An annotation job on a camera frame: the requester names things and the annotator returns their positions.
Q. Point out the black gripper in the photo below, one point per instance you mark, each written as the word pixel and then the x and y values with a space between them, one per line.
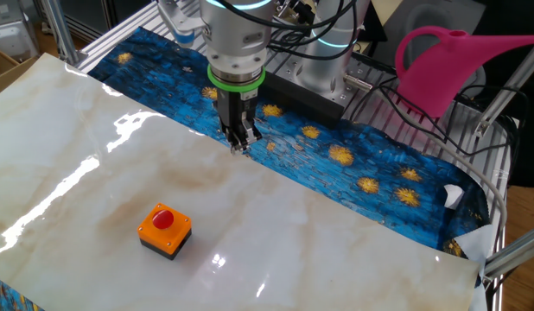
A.
pixel 232 105

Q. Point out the orange box red push button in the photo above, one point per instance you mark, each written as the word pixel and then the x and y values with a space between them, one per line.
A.
pixel 172 243

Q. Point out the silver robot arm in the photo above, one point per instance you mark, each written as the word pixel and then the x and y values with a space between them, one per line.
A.
pixel 237 34

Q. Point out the blue starry painting cloth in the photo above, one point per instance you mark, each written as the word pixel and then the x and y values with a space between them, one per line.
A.
pixel 357 142

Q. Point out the glossy marble pattern sheet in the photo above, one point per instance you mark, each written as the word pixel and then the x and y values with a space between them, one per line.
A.
pixel 293 242

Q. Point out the pink plastic watering can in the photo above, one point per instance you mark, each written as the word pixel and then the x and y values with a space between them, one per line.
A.
pixel 435 73

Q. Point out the brown cardboard box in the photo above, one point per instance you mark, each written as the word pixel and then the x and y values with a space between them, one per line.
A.
pixel 3 65

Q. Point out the silver metal case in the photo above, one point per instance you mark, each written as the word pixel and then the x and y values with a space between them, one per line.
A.
pixel 12 34

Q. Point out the silver blue wrist camera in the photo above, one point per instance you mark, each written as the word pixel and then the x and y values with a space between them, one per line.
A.
pixel 182 26

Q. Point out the aluminium frame post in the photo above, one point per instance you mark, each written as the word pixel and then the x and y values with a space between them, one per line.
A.
pixel 515 252
pixel 504 95
pixel 59 30

